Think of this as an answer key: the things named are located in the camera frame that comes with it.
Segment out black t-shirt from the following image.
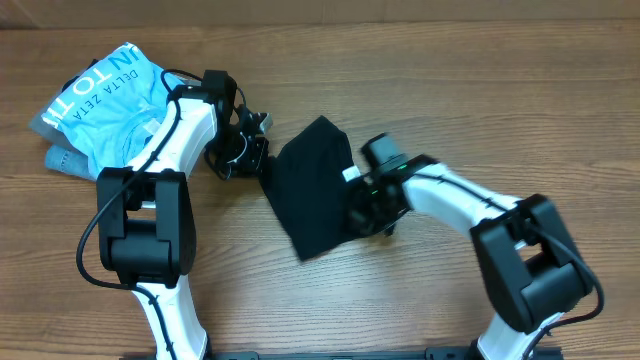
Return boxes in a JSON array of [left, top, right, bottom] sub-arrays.
[[259, 116, 356, 261]]

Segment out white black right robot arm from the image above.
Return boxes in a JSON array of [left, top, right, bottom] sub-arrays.
[[342, 154, 604, 359]]

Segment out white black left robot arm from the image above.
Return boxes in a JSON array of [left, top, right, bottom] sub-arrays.
[[97, 85, 272, 359]]

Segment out light blue printed t-shirt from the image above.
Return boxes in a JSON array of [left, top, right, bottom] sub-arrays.
[[42, 43, 183, 178]]

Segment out blue denim folded jeans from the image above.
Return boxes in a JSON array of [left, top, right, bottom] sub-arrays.
[[44, 145, 96, 181]]

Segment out grey folded garment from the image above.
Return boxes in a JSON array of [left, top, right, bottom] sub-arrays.
[[29, 109, 65, 146]]

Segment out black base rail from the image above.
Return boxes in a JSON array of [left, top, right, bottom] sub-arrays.
[[206, 347, 474, 360]]

